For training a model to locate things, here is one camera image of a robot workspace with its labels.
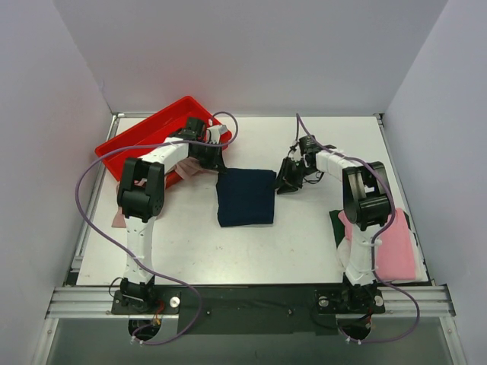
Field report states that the dusty pink t shirt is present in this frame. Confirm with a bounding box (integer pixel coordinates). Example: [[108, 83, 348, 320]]
[[111, 157, 205, 228]]

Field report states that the navy blue t shirt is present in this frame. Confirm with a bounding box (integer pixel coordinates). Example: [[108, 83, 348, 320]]
[[216, 168, 276, 227]]

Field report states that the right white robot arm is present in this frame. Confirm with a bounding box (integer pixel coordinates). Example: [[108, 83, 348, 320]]
[[274, 136, 393, 311]]

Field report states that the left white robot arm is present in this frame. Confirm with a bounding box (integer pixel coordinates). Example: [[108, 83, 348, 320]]
[[117, 117, 228, 313]]

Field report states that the dark green folded t shirt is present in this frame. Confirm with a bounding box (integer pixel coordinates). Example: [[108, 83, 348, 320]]
[[329, 210, 345, 248]]

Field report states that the red plastic bin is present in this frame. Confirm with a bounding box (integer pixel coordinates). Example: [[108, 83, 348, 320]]
[[94, 96, 221, 188]]

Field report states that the white folded t shirt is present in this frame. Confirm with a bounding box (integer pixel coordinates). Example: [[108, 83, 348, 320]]
[[336, 238, 428, 286]]

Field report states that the bright pink folded t shirt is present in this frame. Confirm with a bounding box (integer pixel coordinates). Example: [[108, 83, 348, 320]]
[[339, 208, 415, 275]]

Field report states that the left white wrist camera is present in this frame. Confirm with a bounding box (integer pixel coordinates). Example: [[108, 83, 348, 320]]
[[205, 119, 228, 144]]

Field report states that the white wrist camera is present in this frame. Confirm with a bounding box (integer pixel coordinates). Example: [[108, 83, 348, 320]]
[[205, 119, 228, 144], [288, 136, 321, 156]]

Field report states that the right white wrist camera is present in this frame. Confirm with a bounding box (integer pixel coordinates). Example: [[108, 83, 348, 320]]
[[288, 136, 321, 156]]

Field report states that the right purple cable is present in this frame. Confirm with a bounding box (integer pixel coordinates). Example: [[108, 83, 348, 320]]
[[295, 113, 422, 345]]

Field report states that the purple cable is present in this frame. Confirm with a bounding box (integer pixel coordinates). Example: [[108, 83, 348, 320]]
[[75, 111, 240, 347], [295, 113, 422, 345]]

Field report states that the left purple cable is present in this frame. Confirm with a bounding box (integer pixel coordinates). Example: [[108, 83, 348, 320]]
[[75, 111, 240, 347]]

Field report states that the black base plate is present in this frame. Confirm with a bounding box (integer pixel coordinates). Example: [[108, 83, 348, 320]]
[[111, 283, 385, 335]]

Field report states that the aluminium front rail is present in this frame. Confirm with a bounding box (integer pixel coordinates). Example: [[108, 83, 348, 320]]
[[46, 286, 456, 319]]

